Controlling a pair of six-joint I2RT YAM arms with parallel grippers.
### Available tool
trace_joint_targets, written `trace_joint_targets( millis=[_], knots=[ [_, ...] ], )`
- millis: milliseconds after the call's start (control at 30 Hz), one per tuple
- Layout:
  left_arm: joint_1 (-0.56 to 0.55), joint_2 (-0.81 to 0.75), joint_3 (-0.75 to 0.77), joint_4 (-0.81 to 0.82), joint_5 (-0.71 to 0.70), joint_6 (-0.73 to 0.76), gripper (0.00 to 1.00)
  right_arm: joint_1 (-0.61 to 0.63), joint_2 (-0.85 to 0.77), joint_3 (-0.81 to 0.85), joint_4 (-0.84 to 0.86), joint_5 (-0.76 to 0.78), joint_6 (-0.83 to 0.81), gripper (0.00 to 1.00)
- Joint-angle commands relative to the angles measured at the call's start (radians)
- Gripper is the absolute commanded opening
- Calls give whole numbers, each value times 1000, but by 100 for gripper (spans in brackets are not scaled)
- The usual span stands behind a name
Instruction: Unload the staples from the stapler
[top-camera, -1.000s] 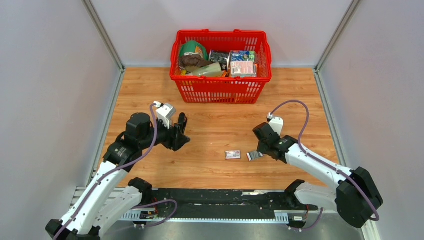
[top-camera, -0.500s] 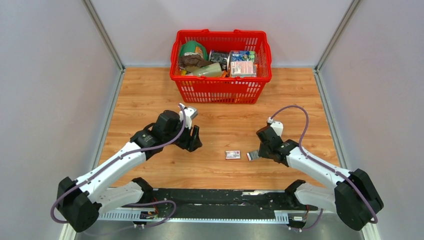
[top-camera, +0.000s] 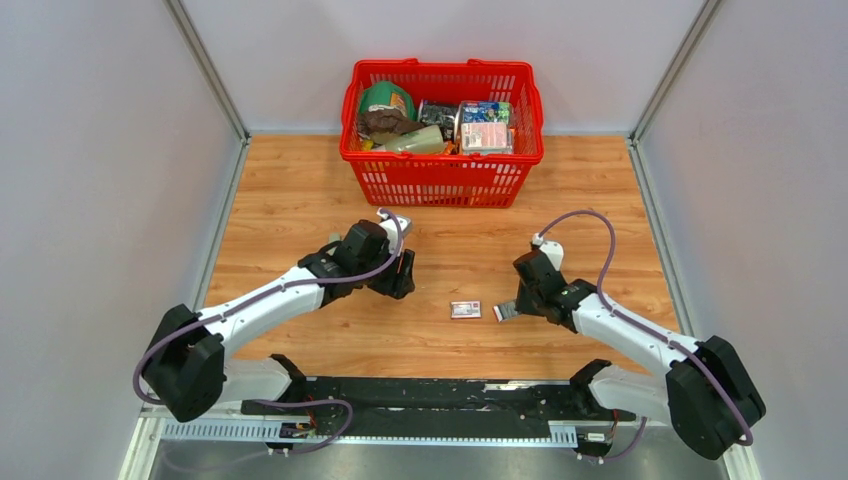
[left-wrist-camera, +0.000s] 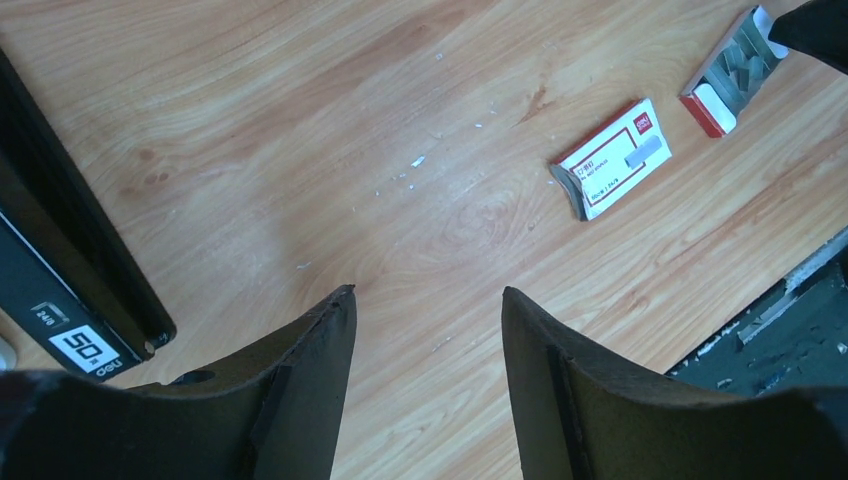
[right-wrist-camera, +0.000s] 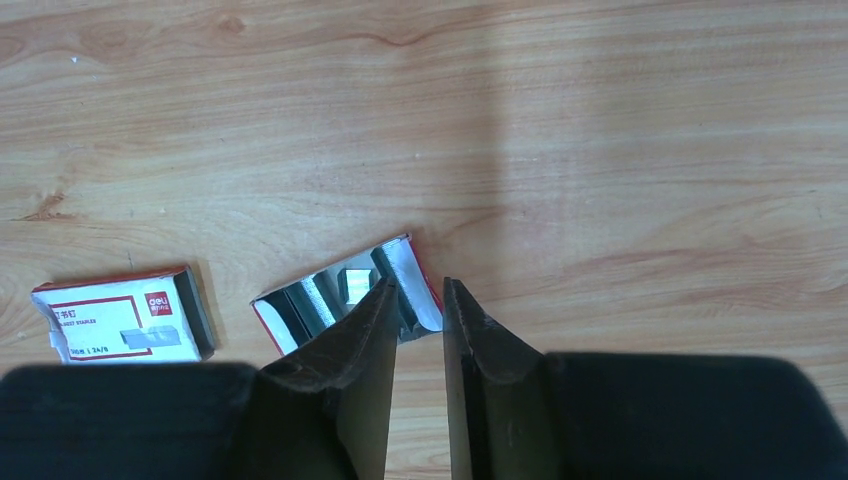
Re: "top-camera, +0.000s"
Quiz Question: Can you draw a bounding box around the red white staple box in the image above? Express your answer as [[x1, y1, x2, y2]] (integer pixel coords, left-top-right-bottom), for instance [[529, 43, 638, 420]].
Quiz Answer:
[[450, 301, 482, 319]]

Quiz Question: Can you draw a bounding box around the dark patterned packet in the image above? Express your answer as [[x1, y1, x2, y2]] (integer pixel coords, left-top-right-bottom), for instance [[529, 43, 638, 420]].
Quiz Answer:
[[417, 99, 459, 142]]

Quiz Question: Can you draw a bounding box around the green snack bag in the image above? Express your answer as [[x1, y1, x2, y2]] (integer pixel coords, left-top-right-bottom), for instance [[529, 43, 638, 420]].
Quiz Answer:
[[358, 81, 417, 120]]

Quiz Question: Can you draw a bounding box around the red plastic shopping basket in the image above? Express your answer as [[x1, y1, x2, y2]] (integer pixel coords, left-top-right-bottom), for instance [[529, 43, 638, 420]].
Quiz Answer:
[[339, 58, 544, 208]]

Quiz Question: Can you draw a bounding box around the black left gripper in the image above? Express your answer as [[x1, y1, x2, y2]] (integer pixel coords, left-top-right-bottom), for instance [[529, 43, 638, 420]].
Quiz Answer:
[[356, 242, 417, 301]]

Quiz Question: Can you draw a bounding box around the pink white packet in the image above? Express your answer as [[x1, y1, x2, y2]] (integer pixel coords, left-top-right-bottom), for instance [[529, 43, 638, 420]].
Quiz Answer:
[[459, 122, 514, 155]]

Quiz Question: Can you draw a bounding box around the staple box tray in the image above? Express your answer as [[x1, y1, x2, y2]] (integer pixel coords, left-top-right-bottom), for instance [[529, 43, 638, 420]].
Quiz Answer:
[[493, 300, 521, 323]]

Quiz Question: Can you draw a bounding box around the pale green bottle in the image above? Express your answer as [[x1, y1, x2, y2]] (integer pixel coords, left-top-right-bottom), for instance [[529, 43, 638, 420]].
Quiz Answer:
[[382, 125, 445, 155]]

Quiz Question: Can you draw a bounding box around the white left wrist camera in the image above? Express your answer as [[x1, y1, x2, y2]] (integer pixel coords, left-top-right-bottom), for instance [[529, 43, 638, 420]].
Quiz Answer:
[[377, 207, 412, 255]]

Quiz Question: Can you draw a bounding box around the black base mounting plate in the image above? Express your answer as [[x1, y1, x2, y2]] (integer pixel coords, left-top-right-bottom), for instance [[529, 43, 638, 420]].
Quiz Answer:
[[240, 376, 635, 455]]

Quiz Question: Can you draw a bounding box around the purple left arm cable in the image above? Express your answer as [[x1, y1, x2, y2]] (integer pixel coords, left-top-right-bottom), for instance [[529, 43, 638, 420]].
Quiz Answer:
[[132, 209, 405, 407]]

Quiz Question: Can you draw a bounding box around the brown crumpled bag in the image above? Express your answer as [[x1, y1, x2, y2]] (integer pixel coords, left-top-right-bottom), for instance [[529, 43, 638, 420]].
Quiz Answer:
[[357, 108, 425, 138]]

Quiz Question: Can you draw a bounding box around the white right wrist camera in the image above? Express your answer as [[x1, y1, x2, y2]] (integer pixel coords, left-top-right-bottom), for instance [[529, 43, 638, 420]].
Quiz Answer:
[[531, 233, 565, 270]]

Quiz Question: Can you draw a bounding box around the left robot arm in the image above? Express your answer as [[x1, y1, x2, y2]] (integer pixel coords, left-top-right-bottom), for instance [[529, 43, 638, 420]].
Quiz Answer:
[[133, 209, 415, 422]]

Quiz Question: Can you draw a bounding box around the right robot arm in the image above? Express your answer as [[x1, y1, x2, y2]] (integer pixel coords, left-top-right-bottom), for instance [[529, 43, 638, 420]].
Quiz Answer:
[[513, 249, 767, 460]]

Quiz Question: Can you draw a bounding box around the aluminium frame rail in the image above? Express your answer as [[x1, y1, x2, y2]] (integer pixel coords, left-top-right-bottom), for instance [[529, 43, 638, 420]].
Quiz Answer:
[[161, 376, 638, 448]]

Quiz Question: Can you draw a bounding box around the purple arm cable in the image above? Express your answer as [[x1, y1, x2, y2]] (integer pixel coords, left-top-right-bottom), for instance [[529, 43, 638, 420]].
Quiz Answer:
[[132, 209, 405, 407], [535, 209, 757, 448]]

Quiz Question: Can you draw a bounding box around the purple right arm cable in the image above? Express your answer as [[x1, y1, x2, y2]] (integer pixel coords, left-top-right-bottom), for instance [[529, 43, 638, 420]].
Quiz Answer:
[[535, 209, 757, 448]]

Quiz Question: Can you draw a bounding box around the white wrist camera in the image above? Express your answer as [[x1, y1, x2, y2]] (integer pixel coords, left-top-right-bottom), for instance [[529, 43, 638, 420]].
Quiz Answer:
[[531, 233, 565, 270], [377, 207, 412, 255]]

